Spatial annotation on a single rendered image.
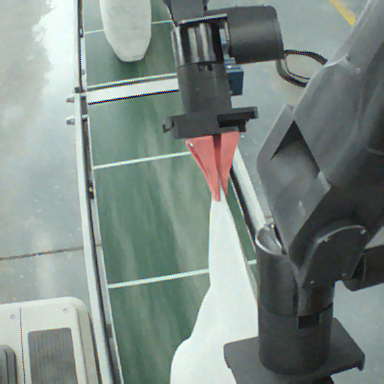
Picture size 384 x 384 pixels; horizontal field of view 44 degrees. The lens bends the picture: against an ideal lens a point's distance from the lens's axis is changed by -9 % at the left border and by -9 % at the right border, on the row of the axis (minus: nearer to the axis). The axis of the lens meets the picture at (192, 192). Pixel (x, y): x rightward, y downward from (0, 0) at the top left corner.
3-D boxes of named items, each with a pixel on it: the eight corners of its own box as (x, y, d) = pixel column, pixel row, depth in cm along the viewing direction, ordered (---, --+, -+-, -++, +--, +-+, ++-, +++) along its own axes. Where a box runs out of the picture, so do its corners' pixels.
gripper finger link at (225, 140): (249, 199, 55) (236, 112, 54) (183, 209, 54) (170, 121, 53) (235, 196, 61) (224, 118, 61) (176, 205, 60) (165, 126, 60)
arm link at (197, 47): (174, 30, 59) (165, 19, 54) (229, 22, 58) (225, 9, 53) (181, 82, 60) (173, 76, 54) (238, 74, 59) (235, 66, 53)
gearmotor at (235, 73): (189, 58, 207) (189, 29, 196) (223, 54, 209) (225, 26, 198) (206, 100, 188) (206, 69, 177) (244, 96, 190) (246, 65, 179)
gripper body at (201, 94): (260, 122, 55) (250, 57, 54) (167, 133, 53) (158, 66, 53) (246, 126, 61) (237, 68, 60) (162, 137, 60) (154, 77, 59)
